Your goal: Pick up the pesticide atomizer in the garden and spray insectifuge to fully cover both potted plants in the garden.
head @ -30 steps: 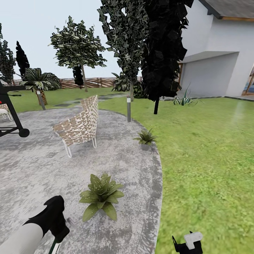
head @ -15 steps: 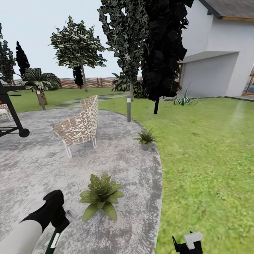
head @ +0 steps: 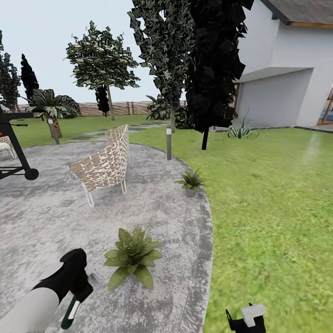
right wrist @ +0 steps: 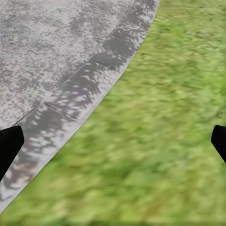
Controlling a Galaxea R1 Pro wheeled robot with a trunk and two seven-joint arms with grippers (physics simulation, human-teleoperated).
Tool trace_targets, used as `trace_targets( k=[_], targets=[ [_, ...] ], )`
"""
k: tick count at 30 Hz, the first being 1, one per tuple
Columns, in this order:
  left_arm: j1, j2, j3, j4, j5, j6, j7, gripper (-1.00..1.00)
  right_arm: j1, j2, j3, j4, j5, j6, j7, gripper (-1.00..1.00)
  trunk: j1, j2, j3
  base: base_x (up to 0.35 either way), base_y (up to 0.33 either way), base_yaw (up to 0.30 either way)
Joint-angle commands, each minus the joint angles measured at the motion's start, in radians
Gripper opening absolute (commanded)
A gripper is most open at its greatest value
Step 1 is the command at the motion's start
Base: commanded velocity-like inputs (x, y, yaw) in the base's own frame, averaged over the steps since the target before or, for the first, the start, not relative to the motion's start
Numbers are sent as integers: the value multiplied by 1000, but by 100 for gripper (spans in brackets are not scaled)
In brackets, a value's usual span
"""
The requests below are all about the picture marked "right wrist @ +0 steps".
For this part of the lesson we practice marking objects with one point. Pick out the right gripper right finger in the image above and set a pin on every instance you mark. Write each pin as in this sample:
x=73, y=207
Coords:
x=218, y=139

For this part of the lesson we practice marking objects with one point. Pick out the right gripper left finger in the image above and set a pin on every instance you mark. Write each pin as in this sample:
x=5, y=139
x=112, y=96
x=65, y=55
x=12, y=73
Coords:
x=11, y=140

